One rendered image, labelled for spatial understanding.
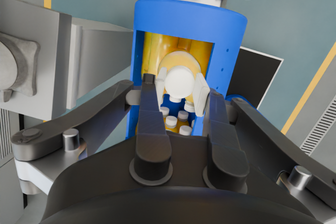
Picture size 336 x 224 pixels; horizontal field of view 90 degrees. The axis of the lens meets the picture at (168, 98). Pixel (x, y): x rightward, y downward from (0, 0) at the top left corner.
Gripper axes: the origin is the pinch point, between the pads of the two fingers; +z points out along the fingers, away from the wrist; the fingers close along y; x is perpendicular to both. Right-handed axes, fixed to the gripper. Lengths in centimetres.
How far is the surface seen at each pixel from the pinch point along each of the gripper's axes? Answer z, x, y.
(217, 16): 17.2, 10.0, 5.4
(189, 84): 2.2, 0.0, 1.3
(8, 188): 112, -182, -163
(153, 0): 19.0, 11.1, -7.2
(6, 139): 115, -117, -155
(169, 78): 2.1, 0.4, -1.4
